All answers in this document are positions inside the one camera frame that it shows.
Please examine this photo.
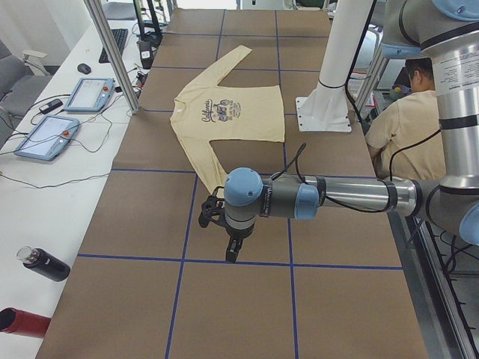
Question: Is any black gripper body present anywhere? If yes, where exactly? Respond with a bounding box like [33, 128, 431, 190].
[226, 225, 254, 253]

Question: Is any beige long-sleeve printed shirt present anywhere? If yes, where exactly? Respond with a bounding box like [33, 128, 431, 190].
[170, 46, 285, 192]

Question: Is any seated person beige shirt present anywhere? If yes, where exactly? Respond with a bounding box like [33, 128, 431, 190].
[365, 58, 446, 180]

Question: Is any black thermos bottle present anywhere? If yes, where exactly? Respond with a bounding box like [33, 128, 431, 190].
[16, 246, 70, 282]

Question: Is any black power adapter box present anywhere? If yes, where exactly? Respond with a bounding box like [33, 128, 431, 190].
[137, 40, 154, 70]

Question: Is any far blue teach pendant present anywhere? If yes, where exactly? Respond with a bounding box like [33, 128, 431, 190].
[64, 78, 115, 113]

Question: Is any blue teach pendant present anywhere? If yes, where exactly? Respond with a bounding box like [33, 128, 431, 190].
[64, 78, 115, 113]
[13, 115, 80, 162]

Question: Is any near blue teach pendant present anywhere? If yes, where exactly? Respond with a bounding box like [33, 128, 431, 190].
[13, 115, 80, 162]

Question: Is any black computer mouse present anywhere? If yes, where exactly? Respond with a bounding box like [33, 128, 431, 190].
[77, 63, 91, 74]

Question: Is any black computer keyboard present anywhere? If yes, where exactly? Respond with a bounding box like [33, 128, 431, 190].
[98, 28, 129, 64]

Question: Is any red cylinder bottle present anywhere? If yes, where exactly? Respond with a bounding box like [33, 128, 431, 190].
[1, 307, 51, 338]

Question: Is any grey office chair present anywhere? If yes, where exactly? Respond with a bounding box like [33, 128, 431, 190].
[1, 41, 52, 147]

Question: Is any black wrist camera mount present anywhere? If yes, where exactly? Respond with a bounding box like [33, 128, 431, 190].
[198, 186, 227, 228]

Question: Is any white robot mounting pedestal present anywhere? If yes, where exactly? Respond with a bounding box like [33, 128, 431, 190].
[296, 0, 375, 132]

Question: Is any aluminium frame post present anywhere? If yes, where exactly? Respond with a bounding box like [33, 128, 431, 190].
[84, 0, 140, 114]

